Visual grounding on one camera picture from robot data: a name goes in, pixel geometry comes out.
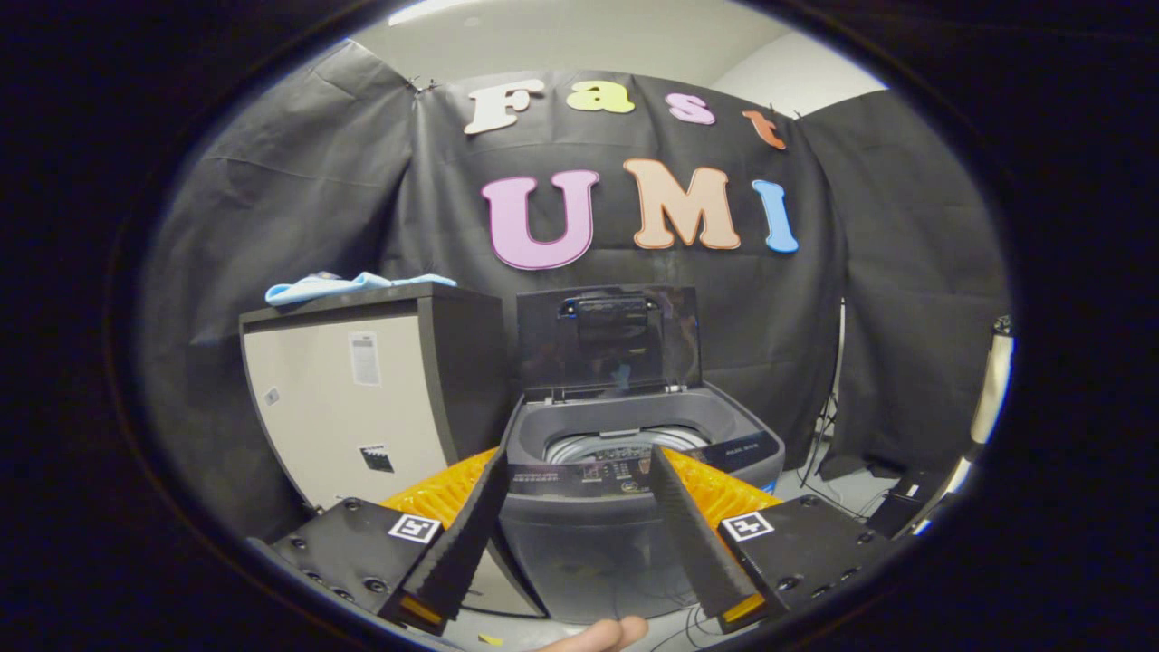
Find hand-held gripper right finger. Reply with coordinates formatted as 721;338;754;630
647;444;911;635

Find black box on floor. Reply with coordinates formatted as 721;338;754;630
865;469;952;541

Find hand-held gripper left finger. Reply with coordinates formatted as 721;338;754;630
269;444;512;637

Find black backdrop cloth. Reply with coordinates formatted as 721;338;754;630
140;41;1012;544

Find black floor cables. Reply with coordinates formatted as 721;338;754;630
797;389;875;522

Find light blue shirt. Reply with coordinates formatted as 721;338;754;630
264;271;458;307

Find beige cabinet with dark top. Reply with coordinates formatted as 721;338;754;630
239;283;549;621

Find dark washing machine lid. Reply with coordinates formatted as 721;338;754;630
516;285;704;404

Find white stand pole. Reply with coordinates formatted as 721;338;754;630
967;315;1013;446

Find grey washing machine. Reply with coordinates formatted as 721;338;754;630
496;380;787;626

